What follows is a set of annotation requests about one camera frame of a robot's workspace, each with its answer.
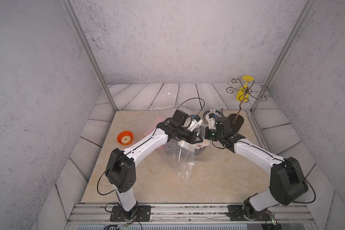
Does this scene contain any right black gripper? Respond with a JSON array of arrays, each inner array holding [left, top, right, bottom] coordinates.
[[193, 126, 223, 143]]

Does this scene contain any clear plastic vacuum bag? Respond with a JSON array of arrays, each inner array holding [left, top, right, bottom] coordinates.
[[155, 139, 215, 180]]

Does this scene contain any pink fluffy towel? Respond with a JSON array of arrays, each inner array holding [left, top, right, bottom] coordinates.
[[152, 118, 170, 136]]

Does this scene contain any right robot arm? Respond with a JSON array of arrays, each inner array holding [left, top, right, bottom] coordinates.
[[205, 117, 309, 220]]

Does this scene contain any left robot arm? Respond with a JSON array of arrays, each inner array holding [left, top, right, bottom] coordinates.
[[103, 109, 204, 216]]

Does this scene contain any metal cup stand dark base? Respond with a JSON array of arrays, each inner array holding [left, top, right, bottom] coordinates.
[[226, 78, 268, 133]]

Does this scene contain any white plate green red rim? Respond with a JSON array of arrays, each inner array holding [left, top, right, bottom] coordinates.
[[203, 109, 224, 118]]

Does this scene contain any yellow plastic goblet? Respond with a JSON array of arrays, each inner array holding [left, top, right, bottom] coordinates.
[[236, 75, 255, 103]]

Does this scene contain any orange bowl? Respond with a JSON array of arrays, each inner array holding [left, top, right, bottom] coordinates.
[[117, 131, 134, 146]]

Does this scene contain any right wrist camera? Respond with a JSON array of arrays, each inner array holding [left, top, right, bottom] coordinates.
[[208, 113, 217, 129]]

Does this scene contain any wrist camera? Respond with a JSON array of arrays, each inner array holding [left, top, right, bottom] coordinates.
[[188, 115, 203, 131], [208, 113, 217, 129]]

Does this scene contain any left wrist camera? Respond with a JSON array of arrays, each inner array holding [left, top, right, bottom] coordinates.
[[188, 115, 203, 131]]

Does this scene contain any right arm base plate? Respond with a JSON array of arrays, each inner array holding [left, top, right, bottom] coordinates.
[[227, 205, 270, 221]]

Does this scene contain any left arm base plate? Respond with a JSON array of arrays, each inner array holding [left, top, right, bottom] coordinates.
[[110, 205, 151, 222]]

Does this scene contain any right aluminium frame post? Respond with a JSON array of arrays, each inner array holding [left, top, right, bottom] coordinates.
[[251, 0, 315, 113]]

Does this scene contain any aluminium frame post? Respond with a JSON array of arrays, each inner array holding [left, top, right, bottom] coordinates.
[[251, 0, 315, 113], [60, 0, 118, 112]]

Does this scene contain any aluminium mounting rail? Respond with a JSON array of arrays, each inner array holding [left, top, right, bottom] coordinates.
[[65, 203, 318, 230]]

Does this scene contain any left aluminium frame post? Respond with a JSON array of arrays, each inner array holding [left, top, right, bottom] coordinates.
[[60, 0, 118, 112]]

